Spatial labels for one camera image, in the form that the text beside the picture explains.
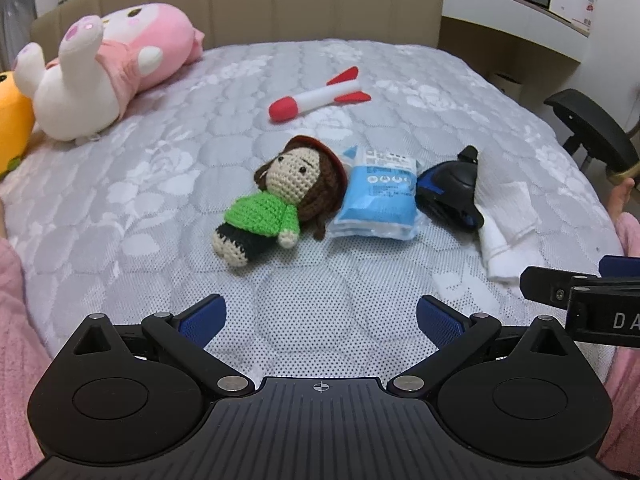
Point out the beige padded headboard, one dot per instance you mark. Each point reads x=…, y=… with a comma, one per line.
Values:
x=280, y=5

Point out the person's right foot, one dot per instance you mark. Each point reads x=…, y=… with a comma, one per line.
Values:
x=620, y=200

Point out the white desk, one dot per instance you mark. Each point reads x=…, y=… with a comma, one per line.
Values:
x=510, y=20

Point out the pink white plush toy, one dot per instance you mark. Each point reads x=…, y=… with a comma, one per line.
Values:
x=120, y=55

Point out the crochet doll green sweater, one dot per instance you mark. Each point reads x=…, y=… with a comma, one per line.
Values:
x=260, y=210

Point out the person's right leg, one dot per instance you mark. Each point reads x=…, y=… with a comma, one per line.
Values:
x=625, y=410

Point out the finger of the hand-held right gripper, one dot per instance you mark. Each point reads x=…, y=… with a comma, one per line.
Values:
x=542, y=285
x=620, y=266

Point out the person's left leg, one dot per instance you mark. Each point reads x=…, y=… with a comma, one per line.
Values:
x=17, y=350

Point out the white cloth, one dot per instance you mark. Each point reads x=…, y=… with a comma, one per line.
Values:
x=507, y=230

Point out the red white foam rocket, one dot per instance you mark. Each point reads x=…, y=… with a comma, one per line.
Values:
x=320, y=97

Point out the person's leg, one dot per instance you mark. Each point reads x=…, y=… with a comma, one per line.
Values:
x=17, y=350
x=625, y=410

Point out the blue white wipes packet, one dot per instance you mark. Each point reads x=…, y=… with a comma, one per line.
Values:
x=375, y=195

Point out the black blue plastic object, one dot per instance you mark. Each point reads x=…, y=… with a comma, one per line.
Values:
x=447, y=190

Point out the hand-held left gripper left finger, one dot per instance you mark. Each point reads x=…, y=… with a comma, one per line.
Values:
x=202, y=320

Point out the black office chair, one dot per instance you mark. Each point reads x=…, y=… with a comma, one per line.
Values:
x=592, y=127

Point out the yellow plush toy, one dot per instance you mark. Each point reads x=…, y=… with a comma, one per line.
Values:
x=12, y=120

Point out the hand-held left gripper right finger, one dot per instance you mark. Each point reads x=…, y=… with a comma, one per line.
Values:
x=440, y=321

